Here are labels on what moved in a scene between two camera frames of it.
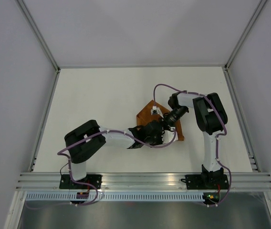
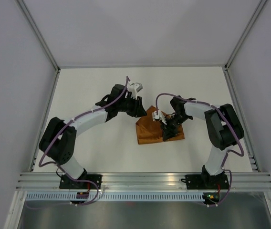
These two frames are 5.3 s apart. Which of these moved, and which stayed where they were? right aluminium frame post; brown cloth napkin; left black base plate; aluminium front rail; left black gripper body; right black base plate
Moved: left black gripper body; brown cloth napkin
Stayed: right black base plate; right aluminium frame post; left black base plate; aluminium front rail
